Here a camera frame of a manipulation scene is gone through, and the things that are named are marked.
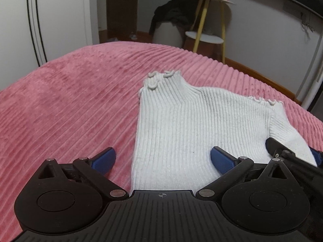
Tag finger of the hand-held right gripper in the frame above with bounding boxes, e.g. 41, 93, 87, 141
308, 148, 323, 169
265, 137, 323, 182

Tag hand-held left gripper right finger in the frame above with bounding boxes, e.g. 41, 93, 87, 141
195, 146, 294, 200

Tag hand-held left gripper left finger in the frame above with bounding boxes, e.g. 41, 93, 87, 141
37, 147, 130, 200

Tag white ribbed knit sweater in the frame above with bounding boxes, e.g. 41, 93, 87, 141
131, 70, 317, 191

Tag black clothes pile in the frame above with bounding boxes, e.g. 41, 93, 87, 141
148, 0, 203, 36

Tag pink ribbed blanket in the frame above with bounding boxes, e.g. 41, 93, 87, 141
0, 42, 323, 242

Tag white floor stand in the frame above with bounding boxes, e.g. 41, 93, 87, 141
296, 44, 323, 111

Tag yellow-legged side table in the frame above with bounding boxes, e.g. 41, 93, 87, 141
181, 0, 236, 64

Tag white round bin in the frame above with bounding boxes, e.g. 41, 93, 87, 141
152, 21, 184, 49

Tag white wardrobe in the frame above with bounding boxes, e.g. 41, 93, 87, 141
0, 0, 101, 91

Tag dark brown door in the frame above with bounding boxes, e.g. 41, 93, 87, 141
105, 0, 140, 41

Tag wall cable with plug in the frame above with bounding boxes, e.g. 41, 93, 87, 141
298, 10, 315, 34

